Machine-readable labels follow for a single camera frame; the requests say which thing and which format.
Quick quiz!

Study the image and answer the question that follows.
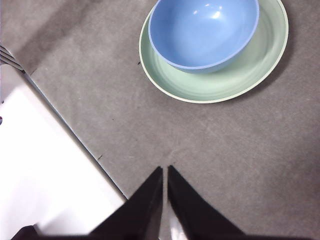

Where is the pale green plate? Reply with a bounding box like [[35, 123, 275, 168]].
[[138, 0, 290, 104]]

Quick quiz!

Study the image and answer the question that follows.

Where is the grey cable bundle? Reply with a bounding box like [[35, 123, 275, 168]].
[[0, 44, 26, 73]]

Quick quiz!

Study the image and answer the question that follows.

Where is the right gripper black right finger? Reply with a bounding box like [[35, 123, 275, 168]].
[[167, 164, 320, 240]]

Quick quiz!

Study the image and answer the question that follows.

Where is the blue ribbed bowl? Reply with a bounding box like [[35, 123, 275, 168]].
[[148, 0, 260, 75]]

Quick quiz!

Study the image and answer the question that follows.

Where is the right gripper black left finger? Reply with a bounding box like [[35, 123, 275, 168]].
[[49, 166, 164, 240]]

